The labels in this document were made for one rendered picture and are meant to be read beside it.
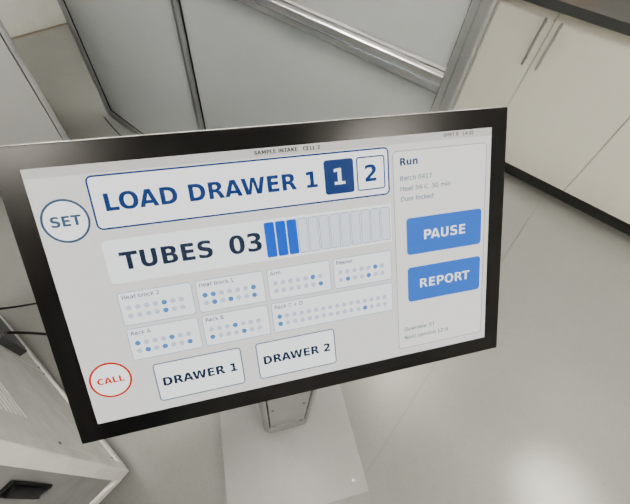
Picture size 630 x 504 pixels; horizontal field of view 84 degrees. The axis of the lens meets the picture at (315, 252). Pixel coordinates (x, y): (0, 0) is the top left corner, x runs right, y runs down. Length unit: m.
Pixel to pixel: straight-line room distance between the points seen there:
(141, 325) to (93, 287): 0.06
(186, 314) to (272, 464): 1.03
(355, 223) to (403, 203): 0.06
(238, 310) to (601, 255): 2.19
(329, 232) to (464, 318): 0.22
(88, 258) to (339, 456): 1.15
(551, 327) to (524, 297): 0.17
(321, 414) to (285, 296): 1.03
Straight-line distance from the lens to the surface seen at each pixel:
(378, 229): 0.41
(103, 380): 0.45
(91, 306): 0.42
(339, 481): 1.39
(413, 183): 0.42
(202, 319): 0.40
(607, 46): 2.17
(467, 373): 1.65
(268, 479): 1.38
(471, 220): 0.47
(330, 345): 0.44
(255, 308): 0.40
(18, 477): 1.03
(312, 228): 0.38
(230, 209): 0.37
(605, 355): 2.04
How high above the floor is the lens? 1.41
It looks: 54 degrees down
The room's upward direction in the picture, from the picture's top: 7 degrees clockwise
